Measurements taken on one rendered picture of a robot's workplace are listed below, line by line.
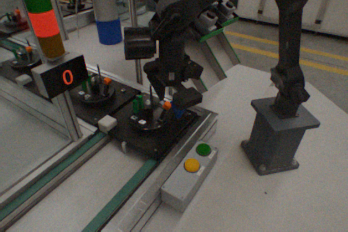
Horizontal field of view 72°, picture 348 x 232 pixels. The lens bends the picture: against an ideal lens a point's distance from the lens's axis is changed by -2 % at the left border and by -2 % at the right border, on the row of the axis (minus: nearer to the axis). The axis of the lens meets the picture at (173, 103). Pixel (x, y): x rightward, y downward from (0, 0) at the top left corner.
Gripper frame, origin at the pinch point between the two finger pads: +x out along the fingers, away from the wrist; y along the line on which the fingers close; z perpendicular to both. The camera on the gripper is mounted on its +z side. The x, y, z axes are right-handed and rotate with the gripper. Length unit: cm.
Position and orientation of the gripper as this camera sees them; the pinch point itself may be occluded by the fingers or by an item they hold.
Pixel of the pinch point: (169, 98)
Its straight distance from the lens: 61.9
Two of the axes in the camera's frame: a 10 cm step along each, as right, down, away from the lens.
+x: -0.3, 7.7, 6.4
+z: 8.5, -3.1, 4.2
